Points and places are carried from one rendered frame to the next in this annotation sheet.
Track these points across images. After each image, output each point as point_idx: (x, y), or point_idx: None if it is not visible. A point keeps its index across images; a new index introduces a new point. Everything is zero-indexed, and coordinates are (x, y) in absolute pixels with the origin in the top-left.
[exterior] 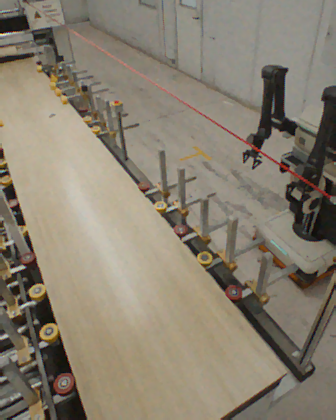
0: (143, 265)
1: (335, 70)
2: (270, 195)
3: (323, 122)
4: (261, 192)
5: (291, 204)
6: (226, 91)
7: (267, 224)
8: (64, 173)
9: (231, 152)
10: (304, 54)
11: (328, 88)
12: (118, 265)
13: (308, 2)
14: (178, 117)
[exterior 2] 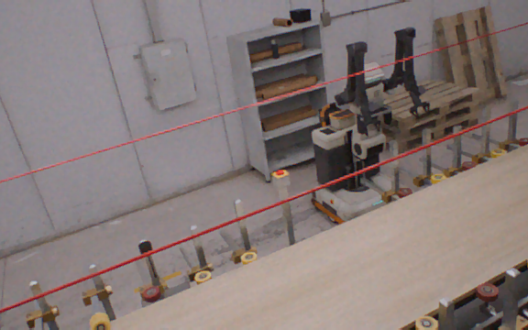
0: (527, 174)
1: (160, 115)
2: (271, 225)
3: (411, 52)
4: (265, 231)
5: (365, 160)
6: None
7: (353, 203)
8: (391, 258)
9: (170, 254)
10: (113, 122)
11: (405, 29)
12: None
13: (88, 69)
14: (21, 315)
